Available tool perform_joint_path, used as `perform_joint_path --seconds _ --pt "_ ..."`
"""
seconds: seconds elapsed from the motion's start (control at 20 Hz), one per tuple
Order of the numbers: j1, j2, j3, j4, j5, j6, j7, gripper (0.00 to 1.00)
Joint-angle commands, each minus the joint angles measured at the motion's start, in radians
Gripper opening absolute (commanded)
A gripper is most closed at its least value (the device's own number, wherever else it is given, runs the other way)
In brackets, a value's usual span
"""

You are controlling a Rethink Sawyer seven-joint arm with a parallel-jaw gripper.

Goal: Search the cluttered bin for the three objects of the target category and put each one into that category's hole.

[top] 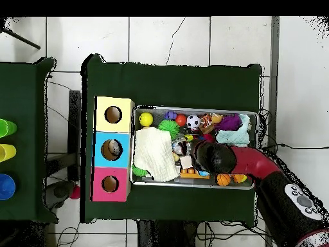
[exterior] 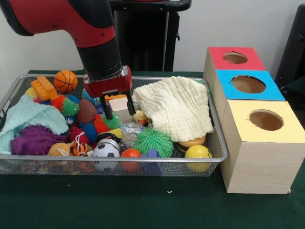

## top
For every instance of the toy soccer ball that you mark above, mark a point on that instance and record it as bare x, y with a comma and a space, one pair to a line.
193, 121

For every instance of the blue plastic cup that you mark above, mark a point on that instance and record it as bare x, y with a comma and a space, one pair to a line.
6, 187

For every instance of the dark green table cloth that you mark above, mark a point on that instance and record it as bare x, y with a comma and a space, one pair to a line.
23, 103
167, 85

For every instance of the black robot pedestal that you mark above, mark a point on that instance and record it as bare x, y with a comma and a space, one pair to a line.
167, 235

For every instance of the silver mesh bin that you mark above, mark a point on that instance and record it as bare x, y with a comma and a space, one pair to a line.
168, 183

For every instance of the yellow plastic cup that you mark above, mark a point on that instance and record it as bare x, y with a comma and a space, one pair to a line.
7, 152

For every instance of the purple bumpy soft toy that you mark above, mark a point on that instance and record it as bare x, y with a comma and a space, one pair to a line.
228, 123

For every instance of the plain wooden cube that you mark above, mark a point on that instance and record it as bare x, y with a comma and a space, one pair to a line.
185, 162

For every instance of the black tripod leg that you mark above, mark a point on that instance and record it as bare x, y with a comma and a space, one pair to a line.
23, 40

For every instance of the green plastic cup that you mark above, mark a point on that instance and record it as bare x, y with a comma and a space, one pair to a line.
7, 128

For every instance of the wooden box with three holes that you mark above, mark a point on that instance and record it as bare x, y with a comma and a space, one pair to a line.
123, 157

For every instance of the yellow smiley ball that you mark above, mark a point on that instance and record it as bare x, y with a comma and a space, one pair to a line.
146, 119

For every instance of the red round knob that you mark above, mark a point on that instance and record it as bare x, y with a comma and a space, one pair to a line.
75, 192

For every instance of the orange toy basketball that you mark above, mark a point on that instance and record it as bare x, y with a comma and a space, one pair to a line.
223, 179

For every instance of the blue globe ball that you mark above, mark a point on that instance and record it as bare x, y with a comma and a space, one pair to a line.
204, 174

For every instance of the large orange toy brick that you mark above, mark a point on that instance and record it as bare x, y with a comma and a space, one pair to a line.
239, 178

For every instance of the black stand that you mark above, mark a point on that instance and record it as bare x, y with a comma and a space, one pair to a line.
74, 128

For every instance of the cream knitted cloth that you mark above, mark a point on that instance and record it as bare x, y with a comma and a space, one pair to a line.
154, 151

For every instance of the mint knitted cloth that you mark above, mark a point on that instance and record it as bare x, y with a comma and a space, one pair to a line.
232, 136

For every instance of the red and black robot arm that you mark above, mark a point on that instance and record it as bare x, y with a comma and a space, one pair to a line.
252, 162

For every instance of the plain orange ball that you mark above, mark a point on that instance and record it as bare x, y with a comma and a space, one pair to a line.
181, 120

